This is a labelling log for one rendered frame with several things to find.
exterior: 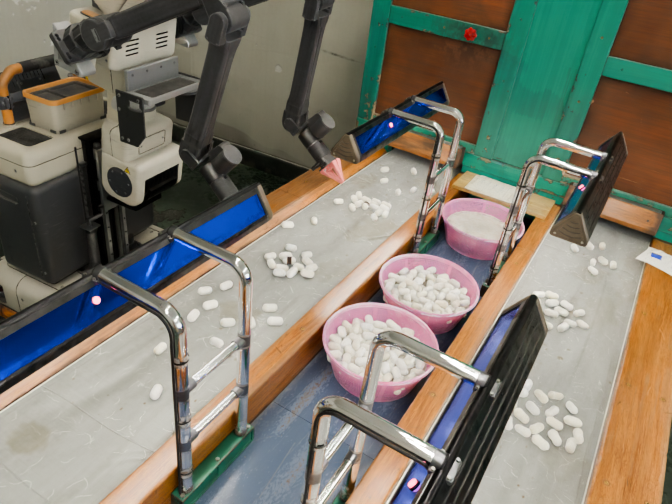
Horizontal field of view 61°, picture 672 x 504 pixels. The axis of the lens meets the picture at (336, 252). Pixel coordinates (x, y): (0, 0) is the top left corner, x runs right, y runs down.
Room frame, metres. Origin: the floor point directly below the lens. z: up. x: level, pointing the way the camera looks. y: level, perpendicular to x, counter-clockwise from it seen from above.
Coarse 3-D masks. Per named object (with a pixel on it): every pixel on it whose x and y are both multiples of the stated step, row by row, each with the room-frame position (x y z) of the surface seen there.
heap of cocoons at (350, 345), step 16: (368, 320) 1.08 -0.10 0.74; (336, 336) 1.00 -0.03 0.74; (352, 336) 1.01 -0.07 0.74; (368, 336) 1.02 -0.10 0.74; (336, 352) 0.95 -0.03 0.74; (352, 352) 0.96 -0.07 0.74; (400, 352) 0.98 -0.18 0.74; (352, 368) 0.91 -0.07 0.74; (384, 368) 0.92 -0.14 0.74; (400, 368) 0.93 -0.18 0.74; (416, 368) 0.95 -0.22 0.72
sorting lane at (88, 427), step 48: (336, 192) 1.72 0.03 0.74; (384, 192) 1.77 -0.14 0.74; (288, 240) 1.38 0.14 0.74; (336, 240) 1.42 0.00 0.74; (384, 240) 1.46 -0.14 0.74; (192, 288) 1.11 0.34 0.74; (288, 288) 1.16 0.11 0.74; (144, 336) 0.92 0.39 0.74; (192, 336) 0.94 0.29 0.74; (48, 384) 0.75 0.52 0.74; (96, 384) 0.77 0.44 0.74; (144, 384) 0.79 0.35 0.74; (0, 432) 0.63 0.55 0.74; (48, 432) 0.65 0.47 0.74; (96, 432) 0.66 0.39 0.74; (144, 432) 0.67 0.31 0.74; (0, 480) 0.54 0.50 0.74; (48, 480) 0.55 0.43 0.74; (96, 480) 0.57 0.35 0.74
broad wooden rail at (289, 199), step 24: (360, 168) 1.92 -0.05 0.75; (288, 192) 1.63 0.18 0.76; (312, 192) 1.66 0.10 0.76; (288, 216) 1.51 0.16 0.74; (240, 240) 1.32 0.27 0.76; (216, 264) 1.22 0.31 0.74; (168, 288) 1.08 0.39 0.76; (144, 312) 0.99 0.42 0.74; (96, 336) 0.89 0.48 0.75; (72, 360) 0.82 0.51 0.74; (24, 384) 0.73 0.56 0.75; (0, 408) 0.68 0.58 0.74
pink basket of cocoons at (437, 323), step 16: (400, 256) 1.34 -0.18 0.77; (416, 256) 1.36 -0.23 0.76; (432, 256) 1.36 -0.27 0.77; (384, 272) 1.27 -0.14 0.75; (448, 272) 1.33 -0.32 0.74; (464, 272) 1.31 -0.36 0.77; (384, 288) 1.18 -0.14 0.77; (400, 304) 1.13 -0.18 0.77; (432, 320) 1.11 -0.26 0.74; (448, 320) 1.12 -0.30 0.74
